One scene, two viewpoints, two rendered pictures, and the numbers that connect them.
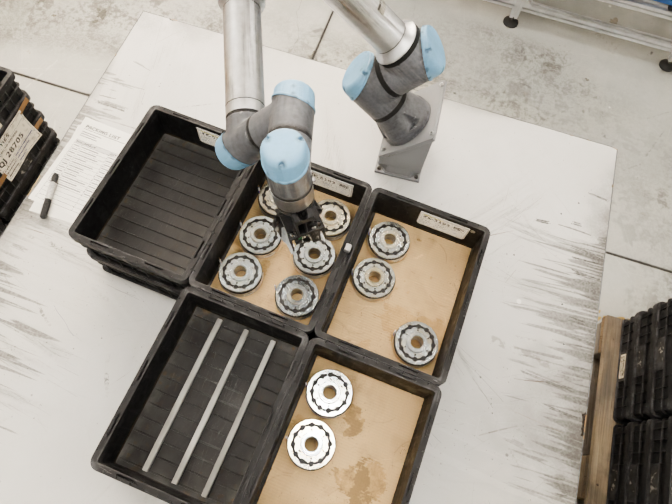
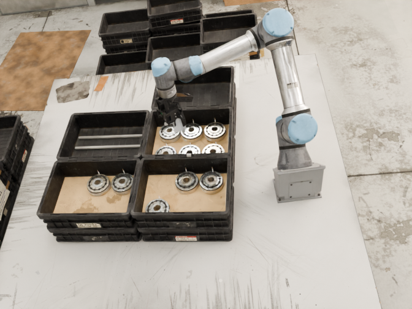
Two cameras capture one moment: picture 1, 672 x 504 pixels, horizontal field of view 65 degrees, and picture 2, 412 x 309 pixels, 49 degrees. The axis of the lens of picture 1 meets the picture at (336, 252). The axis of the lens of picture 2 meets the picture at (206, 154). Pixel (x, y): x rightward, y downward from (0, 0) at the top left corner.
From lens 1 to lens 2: 146 cm
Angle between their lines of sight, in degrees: 45
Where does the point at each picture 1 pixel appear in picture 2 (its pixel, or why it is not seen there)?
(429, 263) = (208, 206)
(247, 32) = (230, 45)
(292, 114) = (179, 62)
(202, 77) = not seen: hidden behind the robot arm
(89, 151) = not seen: hidden behind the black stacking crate
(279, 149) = (157, 61)
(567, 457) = not seen: outside the picture
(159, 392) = (110, 130)
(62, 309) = (144, 98)
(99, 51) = (336, 76)
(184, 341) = (133, 129)
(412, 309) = (178, 206)
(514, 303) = (217, 278)
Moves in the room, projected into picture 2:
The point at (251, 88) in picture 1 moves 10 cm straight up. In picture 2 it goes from (205, 58) to (202, 38)
